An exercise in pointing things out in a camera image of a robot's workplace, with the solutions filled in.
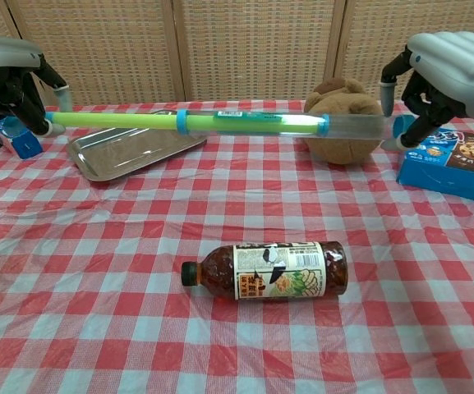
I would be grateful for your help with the bamboo folding screen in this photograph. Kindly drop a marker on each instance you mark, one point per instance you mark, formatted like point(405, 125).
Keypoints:
point(245, 49)

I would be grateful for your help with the red white checkered tablecloth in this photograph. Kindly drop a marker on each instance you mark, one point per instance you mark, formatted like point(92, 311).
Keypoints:
point(236, 349)

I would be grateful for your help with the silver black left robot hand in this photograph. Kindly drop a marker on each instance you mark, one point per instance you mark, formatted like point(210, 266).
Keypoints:
point(6, 61)

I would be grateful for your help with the blue Oreo cookie box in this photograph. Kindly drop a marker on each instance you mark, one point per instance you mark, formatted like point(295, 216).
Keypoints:
point(25, 147)

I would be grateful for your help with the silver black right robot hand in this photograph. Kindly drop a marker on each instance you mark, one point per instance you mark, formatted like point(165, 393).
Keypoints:
point(462, 70)

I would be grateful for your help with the blue chocolate chip cookie box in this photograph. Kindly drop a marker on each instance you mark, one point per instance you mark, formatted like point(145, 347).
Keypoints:
point(446, 172)

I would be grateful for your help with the rectangular stainless steel tray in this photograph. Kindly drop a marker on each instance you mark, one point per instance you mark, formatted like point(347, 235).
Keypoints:
point(130, 154)

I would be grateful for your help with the brown tea bottle with label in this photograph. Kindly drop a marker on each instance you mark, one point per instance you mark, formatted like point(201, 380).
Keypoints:
point(269, 273)

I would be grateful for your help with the green blue water squirter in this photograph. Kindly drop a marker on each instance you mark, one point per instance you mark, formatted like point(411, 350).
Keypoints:
point(240, 122)

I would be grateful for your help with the brown plush capybara toy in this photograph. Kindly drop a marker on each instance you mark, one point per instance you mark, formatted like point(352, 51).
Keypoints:
point(343, 152)

